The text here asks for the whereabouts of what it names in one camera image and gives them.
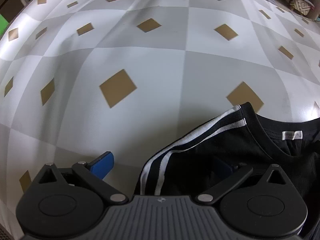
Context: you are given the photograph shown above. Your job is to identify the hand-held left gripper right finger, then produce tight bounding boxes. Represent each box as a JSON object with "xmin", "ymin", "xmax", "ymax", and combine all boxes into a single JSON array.
[{"xmin": 196, "ymin": 156, "xmax": 293, "ymax": 204}]

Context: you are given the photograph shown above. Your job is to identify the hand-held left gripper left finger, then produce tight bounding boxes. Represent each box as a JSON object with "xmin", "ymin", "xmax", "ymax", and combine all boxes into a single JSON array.
[{"xmin": 32, "ymin": 151, "xmax": 128, "ymax": 204}]

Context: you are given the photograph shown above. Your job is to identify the black t-shirt red print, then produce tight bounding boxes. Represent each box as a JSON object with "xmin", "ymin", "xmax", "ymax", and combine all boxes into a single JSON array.
[{"xmin": 134, "ymin": 102, "xmax": 320, "ymax": 240}]

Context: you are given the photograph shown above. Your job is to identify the grey checkered tablecloth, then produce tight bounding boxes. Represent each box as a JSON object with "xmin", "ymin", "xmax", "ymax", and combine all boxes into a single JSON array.
[{"xmin": 0, "ymin": 0, "xmax": 320, "ymax": 233}]

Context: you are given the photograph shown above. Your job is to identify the green stool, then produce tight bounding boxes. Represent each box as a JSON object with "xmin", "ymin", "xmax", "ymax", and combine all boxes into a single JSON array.
[{"xmin": 0, "ymin": 14, "xmax": 9, "ymax": 37}]

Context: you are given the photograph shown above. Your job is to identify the patterned woven basket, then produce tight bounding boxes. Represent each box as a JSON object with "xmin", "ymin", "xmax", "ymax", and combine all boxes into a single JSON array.
[{"xmin": 285, "ymin": 0, "xmax": 316, "ymax": 15}]

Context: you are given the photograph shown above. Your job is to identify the grey top wooden cabinet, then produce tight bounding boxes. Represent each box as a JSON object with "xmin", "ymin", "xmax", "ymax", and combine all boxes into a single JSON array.
[{"xmin": 0, "ymin": 0, "xmax": 25, "ymax": 23}]

